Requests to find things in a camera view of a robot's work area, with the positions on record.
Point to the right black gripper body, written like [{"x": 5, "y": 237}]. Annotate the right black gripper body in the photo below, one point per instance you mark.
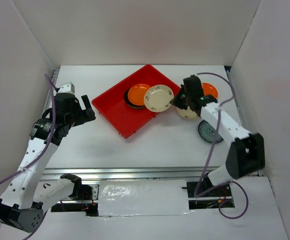
[{"x": 184, "y": 97}]

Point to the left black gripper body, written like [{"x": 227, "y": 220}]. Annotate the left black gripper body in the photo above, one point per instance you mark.
[{"x": 79, "y": 116}]

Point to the cream floral plate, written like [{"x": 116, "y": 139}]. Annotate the cream floral plate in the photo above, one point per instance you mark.
[
  {"x": 187, "y": 114},
  {"x": 158, "y": 98}
]

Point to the orange plate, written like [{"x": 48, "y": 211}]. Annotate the orange plate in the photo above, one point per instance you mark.
[
  {"x": 209, "y": 89},
  {"x": 137, "y": 93}
]

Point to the blue patterned plate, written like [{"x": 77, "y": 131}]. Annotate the blue patterned plate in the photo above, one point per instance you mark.
[{"x": 207, "y": 132}]

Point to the yellow patterned black plate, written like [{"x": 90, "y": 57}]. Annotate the yellow patterned black plate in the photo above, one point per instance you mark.
[{"x": 136, "y": 106}]

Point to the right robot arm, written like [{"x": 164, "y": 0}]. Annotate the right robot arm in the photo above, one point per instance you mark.
[{"x": 246, "y": 149}]

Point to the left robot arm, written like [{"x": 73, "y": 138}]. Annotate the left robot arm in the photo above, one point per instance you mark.
[{"x": 22, "y": 206}]

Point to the red plastic bin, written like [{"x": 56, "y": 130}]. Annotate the red plastic bin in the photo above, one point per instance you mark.
[{"x": 125, "y": 119}]

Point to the white taped cover panel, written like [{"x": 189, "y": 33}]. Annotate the white taped cover panel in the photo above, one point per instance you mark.
[{"x": 142, "y": 198}]

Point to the aluminium rail frame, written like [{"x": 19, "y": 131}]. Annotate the aluminium rail frame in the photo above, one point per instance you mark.
[{"x": 166, "y": 146}]

